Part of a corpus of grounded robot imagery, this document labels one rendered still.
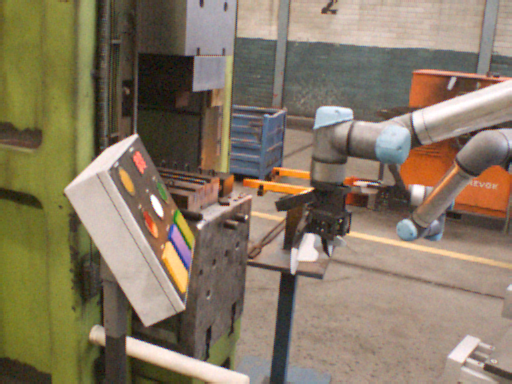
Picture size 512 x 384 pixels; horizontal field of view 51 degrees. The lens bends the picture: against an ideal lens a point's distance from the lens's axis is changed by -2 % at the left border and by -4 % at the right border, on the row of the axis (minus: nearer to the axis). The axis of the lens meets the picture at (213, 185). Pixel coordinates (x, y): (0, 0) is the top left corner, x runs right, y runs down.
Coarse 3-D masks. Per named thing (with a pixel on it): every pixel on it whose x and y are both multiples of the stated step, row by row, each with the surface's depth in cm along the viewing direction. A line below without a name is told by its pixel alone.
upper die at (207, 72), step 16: (144, 64) 150; (160, 64) 148; (176, 64) 146; (192, 64) 144; (208, 64) 151; (224, 64) 160; (144, 80) 151; (160, 80) 149; (176, 80) 147; (192, 80) 145; (208, 80) 152; (224, 80) 162
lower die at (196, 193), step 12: (156, 168) 174; (180, 180) 164; (192, 180) 162; (216, 180) 168; (180, 192) 156; (192, 192) 157; (204, 192) 162; (216, 192) 170; (180, 204) 155; (192, 204) 156; (204, 204) 163
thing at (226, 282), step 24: (216, 216) 158; (216, 240) 161; (240, 240) 179; (192, 264) 153; (216, 264) 164; (192, 288) 155; (216, 288) 167; (240, 288) 187; (192, 312) 157; (216, 312) 170; (240, 312) 191; (144, 336) 168; (168, 336) 165; (192, 336) 158; (216, 336) 174
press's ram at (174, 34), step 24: (144, 0) 140; (168, 0) 137; (192, 0) 137; (216, 0) 149; (144, 24) 142; (168, 24) 139; (192, 24) 139; (216, 24) 151; (144, 48) 143; (168, 48) 140; (192, 48) 141; (216, 48) 154
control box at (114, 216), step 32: (96, 160) 106; (128, 160) 103; (96, 192) 88; (128, 192) 93; (160, 192) 113; (96, 224) 89; (128, 224) 89; (160, 224) 103; (128, 256) 91; (160, 256) 94; (192, 256) 116; (128, 288) 92; (160, 288) 92; (160, 320) 94
